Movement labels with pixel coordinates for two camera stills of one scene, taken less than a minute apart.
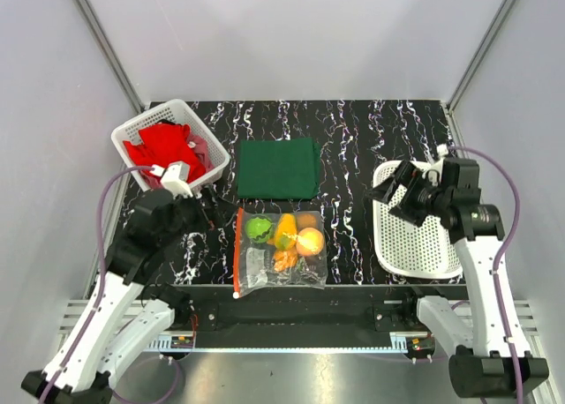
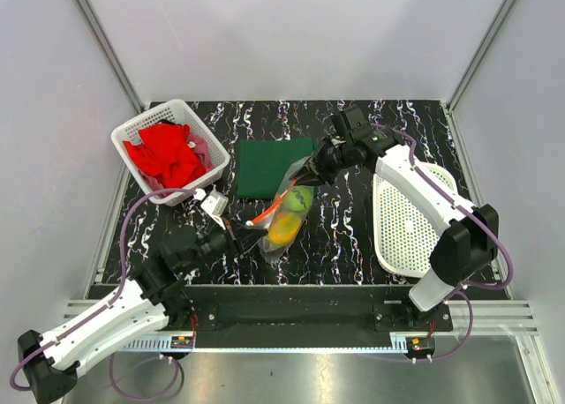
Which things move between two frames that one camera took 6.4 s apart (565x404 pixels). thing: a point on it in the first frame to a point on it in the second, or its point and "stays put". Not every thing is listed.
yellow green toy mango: (286, 232) stays put
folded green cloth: (279, 168) stays put
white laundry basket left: (169, 142) stays put
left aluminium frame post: (105, 44) stays put
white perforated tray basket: (405, 249) stays put
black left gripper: (205, 219) to (245, 236)
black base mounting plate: (216, 316) stays put
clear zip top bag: (278, 248) to (286, 215)
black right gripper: (410, 176) to (319, 175)
